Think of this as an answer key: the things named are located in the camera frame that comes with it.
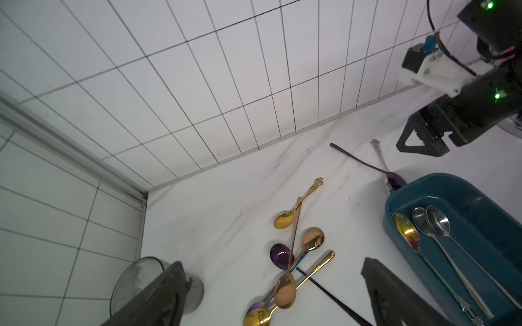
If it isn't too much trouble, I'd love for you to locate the grey translucent cup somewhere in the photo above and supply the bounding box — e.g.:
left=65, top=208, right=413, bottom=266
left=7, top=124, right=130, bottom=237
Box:
left=110, top=256, right=205, bottom=316

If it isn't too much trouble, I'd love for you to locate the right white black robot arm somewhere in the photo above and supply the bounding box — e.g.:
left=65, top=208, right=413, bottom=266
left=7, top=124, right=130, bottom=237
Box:
left=396, top=1, right=521, bottom=157

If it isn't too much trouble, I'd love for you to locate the teal plastic storage box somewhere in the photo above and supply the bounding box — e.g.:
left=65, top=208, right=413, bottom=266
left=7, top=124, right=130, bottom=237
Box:
left=383, top=173, right=521, bottom=325

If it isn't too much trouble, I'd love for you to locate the copper iridescent spoon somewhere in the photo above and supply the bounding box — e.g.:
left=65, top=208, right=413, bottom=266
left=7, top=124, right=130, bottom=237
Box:
left=247, top=227, right=325, bottom=314

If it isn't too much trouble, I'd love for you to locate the small gold ornate spoon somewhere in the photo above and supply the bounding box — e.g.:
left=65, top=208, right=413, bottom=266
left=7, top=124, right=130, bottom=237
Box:
left=273, top=177, right=324, bottom=230

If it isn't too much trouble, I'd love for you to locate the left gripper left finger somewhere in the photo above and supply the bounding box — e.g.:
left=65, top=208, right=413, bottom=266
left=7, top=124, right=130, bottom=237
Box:
left=103, top=262, right=188, bottom=325

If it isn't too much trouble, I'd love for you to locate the silver plain spoon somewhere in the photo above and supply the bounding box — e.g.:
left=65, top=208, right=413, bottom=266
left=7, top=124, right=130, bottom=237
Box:
left=412, top=207, right=494, bottom=319

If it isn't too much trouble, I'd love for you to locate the rainbow gold spoon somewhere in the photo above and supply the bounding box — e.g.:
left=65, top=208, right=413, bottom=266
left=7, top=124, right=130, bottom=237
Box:
left=391, top=213, right=486, bottom=325

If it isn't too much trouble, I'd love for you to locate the chrome glass holder stand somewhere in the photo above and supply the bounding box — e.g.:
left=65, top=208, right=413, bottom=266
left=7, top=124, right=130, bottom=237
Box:
left=498, top=112, right=522, bottom=139

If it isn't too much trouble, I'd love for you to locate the silver ornate-handle spoon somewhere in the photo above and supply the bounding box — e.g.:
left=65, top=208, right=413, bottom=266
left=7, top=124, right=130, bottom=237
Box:
left=371, top=139, right=394, bottom=194

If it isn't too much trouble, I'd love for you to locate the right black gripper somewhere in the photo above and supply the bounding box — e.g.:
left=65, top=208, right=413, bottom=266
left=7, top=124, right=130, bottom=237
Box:
left=396, top=61, right=521, bottom=157

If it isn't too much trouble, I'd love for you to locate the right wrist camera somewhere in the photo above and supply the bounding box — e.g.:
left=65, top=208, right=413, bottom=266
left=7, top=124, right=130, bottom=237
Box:
left=398, top=31, right=476, bottom=98

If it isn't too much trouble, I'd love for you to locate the dark purple long spoon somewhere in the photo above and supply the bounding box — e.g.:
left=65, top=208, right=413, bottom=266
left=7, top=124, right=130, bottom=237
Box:
left=330, top=143, right=407, bottom=192

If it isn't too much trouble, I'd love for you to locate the rose gold spoon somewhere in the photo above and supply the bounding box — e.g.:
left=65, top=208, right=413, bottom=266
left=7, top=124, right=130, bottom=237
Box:
left=273, top=204, right=302, bottom=309

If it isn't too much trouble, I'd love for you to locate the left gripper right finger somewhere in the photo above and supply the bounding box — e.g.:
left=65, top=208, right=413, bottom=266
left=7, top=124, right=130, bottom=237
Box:
left=361, top=258, right=451, bottom=326

